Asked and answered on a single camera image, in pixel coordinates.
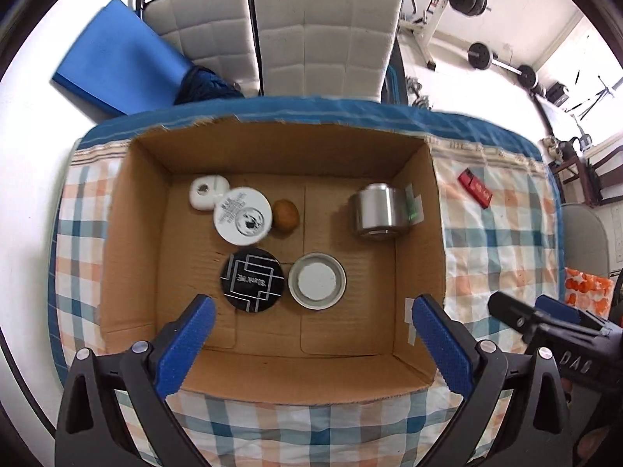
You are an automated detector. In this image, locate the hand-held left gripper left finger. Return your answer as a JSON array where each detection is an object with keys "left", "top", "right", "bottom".
[{"left": 56, "top": 294, "right": 217, "bottom": 467}]

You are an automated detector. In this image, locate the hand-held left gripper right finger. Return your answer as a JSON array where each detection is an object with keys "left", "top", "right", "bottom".
[{"left": 411, "top": 294, "right": 570, "bottom": 467}]

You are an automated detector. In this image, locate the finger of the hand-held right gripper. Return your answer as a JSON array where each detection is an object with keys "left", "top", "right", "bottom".
[
  {"left": 488, "top": 291, "right": 542, "bottom": 347},
  {"left": 535, "top": 294, "right": 607, "bottom": 334}
]

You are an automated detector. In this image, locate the black round tin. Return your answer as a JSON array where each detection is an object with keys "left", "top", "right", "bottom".
[{"left": 220, "top": 248, "right": 285, "bottom": 313}]

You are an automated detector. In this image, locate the cardboard box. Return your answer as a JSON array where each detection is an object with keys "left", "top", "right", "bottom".
[{"left": 100, "top": 117, "right": 449, "bottom": 406}]

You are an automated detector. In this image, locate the clear tape roll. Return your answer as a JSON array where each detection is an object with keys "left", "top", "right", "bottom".
[{"left": 288, "top": 252, "right": 347, "bottom": 310}]

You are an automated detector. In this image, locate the white small cylinder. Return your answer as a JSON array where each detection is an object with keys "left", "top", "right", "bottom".
[{"left": 298, "top": 263, "right": 338, "bottom": 301}]

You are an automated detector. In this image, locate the white round jar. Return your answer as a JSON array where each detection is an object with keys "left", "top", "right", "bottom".
[{"left": 213, "top": 187, "right": 273, "bottom": 246}]

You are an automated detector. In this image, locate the silver metal tin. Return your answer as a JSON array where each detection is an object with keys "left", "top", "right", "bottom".
[{"left": 351, "top": 182, "right": 423, "bottom": 240}]

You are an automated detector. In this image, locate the white small square case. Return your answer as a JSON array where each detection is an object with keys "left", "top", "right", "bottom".
[{"left": 190, "top": 174, "right": 229, "bottom": 212}]

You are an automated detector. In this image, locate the person's right hand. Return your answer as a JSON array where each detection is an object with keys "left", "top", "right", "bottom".
[{"left": 563, "top": 378, "right": 611, "bottom": 467}]

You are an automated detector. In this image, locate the orange patterned bag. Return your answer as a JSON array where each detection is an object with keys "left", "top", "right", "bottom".
[{"left": 563, "top": 267, "right": 614, "bottom": 319}]

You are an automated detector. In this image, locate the checked tablecloth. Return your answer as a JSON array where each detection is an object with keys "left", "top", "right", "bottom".
[{"left": 49, "top": 96, "right": 565, "bottom": 467}]

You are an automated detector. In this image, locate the grey chair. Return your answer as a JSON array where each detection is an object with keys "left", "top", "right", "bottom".
[{"left": 560, "top": 203, "right": 609, "bottom": 278}]

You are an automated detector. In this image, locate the red flat packet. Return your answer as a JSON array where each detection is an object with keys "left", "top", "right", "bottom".
[{"left": 458, "top": 169, "right": 493, "bottom": 207}]

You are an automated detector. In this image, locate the dark wooden chair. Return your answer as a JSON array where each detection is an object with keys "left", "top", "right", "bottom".
[{"left": 555, "top": 143, "right": 623, "bottom": 205}]

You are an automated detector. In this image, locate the exercise machine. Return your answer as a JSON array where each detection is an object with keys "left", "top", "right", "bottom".
[{"left": 569, "top": 73, "right": 623, "bottom": 122}]

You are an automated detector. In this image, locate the small dumbbell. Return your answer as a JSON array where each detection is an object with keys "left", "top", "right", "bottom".
[{"left": 409, "top": 78, "right": 434, "bottom": 108}]

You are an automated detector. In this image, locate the dark blue cloth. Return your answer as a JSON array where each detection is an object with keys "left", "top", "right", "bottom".
[{"left": 174, "top": 64, "right": 244, "bottom": 105}]

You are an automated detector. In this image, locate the short barbell with plates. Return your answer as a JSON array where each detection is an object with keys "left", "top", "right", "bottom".
[{"left": 467, "top": 42, "right": 539, "bottom": 88}]

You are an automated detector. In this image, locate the black weight bench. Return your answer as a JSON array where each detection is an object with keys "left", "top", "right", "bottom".
[{"left": 382, "top": 39, "right": 407, "bottom": 107}]

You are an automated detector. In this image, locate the blue foam mat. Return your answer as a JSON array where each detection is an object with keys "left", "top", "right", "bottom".
[{"left": 53, "top": 0, "right": 195, "bottom": 118}]

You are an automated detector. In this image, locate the white barbell stand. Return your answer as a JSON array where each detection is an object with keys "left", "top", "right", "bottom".
[{"left": 396, "top": 0, "right": 468, "bottom": 70}]

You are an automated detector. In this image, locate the white padded chair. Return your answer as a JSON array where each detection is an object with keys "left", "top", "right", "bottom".
[
  {"left": 253, "top": 0, "right": 405, "bottom": 104},
  {"left": 143, "top": 0, "right": 261, "bottom": 98}
]

